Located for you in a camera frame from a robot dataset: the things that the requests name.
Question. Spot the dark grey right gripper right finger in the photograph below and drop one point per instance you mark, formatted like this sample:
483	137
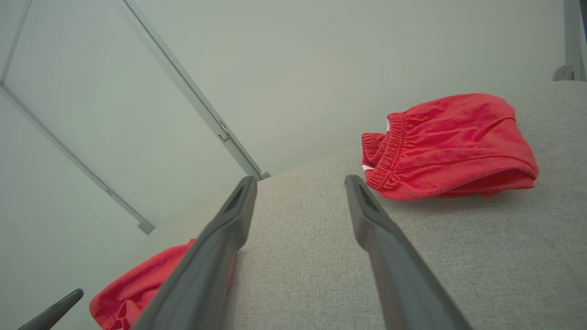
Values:
403	284

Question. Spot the metal hinge bracket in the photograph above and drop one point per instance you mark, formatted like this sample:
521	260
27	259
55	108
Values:
565	73

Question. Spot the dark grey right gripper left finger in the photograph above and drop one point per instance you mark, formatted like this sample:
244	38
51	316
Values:
202	284

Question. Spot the red basketball jersey white trim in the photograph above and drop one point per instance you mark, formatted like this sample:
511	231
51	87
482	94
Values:
133	293

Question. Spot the grey metal bracket right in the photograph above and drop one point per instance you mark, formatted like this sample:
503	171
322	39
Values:
573	32

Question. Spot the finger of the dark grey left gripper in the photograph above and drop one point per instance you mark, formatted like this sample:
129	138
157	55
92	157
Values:
59	309

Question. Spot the grey partition frame rail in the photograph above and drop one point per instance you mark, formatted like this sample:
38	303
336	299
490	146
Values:
146	227

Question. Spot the red shorts with white stripe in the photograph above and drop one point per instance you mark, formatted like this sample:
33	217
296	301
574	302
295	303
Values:
458	146

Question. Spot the grey partition post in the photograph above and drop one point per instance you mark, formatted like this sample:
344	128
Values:
195	89

